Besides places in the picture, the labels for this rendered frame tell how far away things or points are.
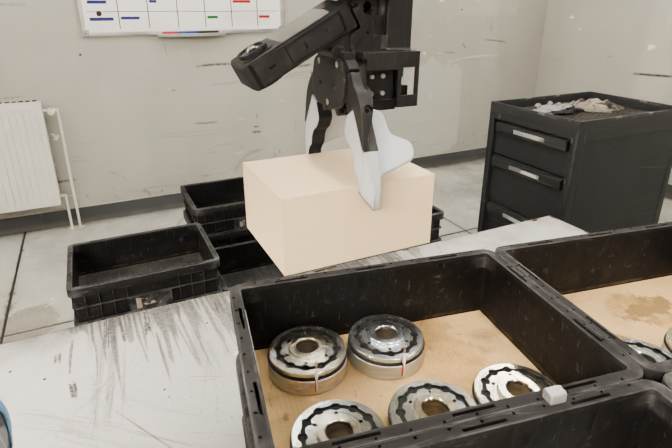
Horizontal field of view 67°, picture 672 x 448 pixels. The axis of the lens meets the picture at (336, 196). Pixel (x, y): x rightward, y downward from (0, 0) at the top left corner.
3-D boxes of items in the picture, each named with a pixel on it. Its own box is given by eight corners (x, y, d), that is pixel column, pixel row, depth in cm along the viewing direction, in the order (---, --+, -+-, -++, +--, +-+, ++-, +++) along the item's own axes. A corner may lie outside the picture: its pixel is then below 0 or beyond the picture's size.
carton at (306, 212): (284, 276, 46) (281, 199, 43) (246, 227, 56) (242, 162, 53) (429, 242, 52) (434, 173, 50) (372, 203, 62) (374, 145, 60)
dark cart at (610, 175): (542, 338, 207) (580, 121, 175) (470, 286, 245) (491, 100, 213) (638, 302, 231) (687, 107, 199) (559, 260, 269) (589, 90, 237)
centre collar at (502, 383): (513, 412, 56) (513, 408, 55) (488, 382, 60) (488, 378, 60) (550, 403, 57) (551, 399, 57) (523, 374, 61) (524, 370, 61)
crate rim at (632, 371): (262, 491, 42) (260, 470, 41) (229, 300, 69) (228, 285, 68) (647, 393, 52) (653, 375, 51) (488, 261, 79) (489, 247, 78)
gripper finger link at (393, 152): (434, 194, 46) (407, 101, 48) (378, 204, 43) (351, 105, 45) (417, 203, 49) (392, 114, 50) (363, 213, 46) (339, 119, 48)
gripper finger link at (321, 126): (350, 164, 60) (374, 108, 53) (304, 170, 58) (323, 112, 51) (341, 145, 62) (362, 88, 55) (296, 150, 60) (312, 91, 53)
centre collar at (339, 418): (325, 460, 50) (325, 455, 50) (309, 424, 54) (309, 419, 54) (370, 445, 52) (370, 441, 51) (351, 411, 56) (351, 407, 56)
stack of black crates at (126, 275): (95, 427, 145) (65, 291, 129) (92, 364, 170) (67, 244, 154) (232, 384, 161) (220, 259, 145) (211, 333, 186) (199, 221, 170)
